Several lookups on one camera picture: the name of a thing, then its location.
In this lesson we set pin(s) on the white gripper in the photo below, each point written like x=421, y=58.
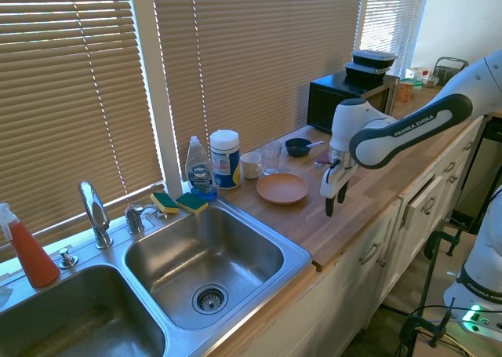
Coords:
x=328, y=185

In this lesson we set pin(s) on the orange plate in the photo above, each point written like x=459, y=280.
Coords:
x=281, y=188

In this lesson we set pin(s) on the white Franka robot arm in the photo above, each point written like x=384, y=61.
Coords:
x=412, y=127

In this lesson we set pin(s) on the stainless steel double sink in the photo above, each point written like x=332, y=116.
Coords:
x=298, y=255

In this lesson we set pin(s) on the white ceramic mug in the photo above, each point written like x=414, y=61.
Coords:
x=249, y=166

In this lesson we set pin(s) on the small chrome sink knob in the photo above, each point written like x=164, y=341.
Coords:
x=68, y=259

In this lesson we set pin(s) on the small maroon lid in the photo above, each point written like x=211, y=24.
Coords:
x=322, y=161

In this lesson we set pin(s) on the metal spoon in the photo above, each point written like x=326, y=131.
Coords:
x=315, y=144

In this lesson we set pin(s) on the dark blue bowl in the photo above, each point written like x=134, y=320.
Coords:
x=296, y=148

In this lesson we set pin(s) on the clear drinking glass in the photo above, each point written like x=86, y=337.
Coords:
x=271, y=159

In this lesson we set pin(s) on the white kitchen cabinet run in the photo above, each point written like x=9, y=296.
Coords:
x=353, y=278

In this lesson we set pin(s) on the black toaster oven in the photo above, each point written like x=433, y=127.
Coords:
x=325, y=102

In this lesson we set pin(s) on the black bar clamp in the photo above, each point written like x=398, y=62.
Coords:
x=433, y=243
x=412, y=329

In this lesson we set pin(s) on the white wipes canister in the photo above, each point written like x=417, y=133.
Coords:
x=224, y=161

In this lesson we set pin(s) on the orange carton box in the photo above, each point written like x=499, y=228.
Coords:
x=404, y=92

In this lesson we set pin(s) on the black plastic food container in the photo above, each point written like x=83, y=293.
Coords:
x=372, y=58
x=362, y=74

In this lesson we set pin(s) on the blue Dawn dish soap bottle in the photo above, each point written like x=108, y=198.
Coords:
x=200, y=174

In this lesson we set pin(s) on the yellow green sponge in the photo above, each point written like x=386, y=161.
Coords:
x=164, y=202
x=192, y=203

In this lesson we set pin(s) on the black built-in appliance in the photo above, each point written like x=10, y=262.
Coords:
x=480, y=168

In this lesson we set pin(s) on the green lidded clear container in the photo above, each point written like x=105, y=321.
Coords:
x=416, y=75

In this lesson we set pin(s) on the wide tan window blind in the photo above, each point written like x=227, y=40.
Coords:
x=70, y=98
x=255, y=59

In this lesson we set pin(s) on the narrow tan window blind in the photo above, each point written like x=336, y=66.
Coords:
x=392, y=15

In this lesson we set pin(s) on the chrome kitchen faucet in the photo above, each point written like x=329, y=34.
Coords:
x=96, y=213

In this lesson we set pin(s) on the orange spray bottle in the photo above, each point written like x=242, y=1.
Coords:
x=33, y=255

